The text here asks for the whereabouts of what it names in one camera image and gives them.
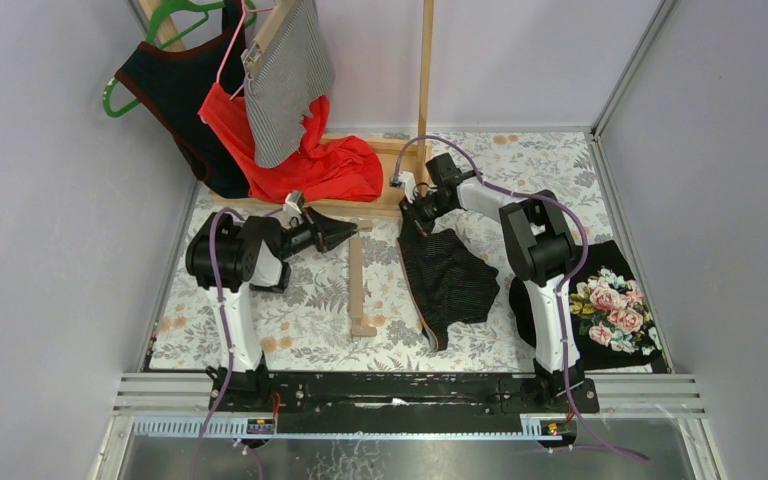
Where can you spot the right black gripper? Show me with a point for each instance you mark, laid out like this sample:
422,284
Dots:
417,209

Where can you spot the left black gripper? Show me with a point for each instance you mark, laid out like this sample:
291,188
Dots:
316,230

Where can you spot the black underwear orange trim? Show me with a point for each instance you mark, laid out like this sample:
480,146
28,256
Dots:
447,282

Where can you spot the grey striped underwear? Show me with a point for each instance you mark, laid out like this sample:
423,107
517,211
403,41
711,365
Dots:
295,70

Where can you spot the wooden clip hanger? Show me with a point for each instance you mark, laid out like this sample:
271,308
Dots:
269,30

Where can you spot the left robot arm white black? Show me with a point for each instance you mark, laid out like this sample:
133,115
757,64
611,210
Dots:
230,256

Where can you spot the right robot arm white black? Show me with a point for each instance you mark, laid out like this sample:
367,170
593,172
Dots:
537,241

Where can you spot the green plastic hanger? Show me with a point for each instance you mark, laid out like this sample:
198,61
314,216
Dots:
160,30

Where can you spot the wooden clothes rack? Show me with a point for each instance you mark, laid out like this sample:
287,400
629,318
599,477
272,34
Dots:
394,154

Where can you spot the floral patterned table mat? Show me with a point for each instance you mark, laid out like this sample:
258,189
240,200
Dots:
308,325

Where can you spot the dark tank top red trim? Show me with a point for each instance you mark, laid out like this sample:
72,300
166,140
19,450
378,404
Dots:
173,86

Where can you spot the black floral garment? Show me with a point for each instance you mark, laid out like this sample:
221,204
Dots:
612,322

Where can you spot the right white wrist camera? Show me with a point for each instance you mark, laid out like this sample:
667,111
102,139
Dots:
406,181

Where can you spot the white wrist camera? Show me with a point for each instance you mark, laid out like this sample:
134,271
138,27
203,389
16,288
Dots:
294,203
406,181

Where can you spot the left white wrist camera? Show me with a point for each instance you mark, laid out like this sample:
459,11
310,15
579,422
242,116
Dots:
294,203

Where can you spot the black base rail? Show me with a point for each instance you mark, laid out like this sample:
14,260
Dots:
397,403

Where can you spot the pink wire hanger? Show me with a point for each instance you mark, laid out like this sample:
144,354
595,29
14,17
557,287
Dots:
246,10

